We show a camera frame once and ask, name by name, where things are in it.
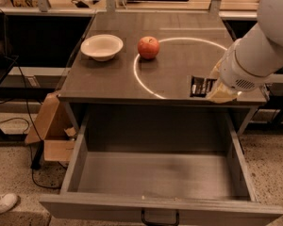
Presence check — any red apple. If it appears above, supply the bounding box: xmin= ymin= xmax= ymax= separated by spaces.
xmin=138 ymin=36 xmax=159 ymax=59

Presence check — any white ceramic bowl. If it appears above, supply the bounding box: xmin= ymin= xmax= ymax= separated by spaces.
xmin=80 ymin=34 xmax=124 ymax=62

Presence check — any grey counter cabinet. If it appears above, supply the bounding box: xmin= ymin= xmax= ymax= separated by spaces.
xmin=58 ymin=10 xmax=268 ymax=137

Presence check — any black drawer handle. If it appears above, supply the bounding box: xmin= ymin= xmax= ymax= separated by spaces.
xmin=141 ymin=209 xmax=180 ymax=226

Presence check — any black floor cable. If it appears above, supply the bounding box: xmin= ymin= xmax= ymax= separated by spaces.
xmin=0 ymin=3 xmax=68 ymax=190

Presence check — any black rxbar chocolate wrapper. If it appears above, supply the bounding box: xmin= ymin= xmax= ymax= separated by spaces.
xmin=191 ymin=76 xmax=216 ymax=98

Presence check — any white sneaker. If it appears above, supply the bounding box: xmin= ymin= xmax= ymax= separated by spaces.
xmin=0 ymin=193 xmax=18 ymax=214

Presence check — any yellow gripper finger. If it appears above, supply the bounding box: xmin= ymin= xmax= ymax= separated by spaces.
xmin=206 ymin=80 xmax=238 ymax=104
xmin=208 ymin=60 xmax=222 ymax=79

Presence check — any brown cardboard box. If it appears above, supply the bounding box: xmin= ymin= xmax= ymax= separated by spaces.
xmin=25 ymin=92 xmax=77 ymax=162

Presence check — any grey open drawer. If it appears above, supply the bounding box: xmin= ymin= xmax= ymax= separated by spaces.
xmin=41 ymin=105 xmax=283 ymax=226

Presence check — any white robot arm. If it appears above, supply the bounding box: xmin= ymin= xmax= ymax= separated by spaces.
xmin=206 ymin=0 xmax=283 ymax=103

